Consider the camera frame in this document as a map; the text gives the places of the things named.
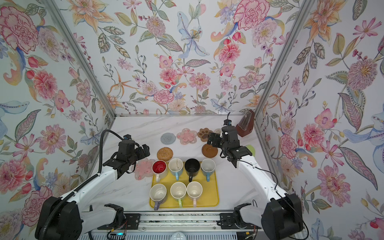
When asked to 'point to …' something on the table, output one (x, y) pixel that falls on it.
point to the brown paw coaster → (203, 134)
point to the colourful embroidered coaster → (217, 131)
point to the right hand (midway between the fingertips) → (215, 135)
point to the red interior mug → (159, 168)
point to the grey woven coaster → (168, 138)
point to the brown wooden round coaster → (209, 151)
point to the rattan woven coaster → (165, 153)
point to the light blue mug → (175, 166)
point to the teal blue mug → (208, 166)
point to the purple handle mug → (158, 192)
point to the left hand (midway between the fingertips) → (145, 149)
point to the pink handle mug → (194, 190)
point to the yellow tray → (170, 192)
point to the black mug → (192, 166)
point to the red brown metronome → (245, 125)
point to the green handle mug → (178, 190)
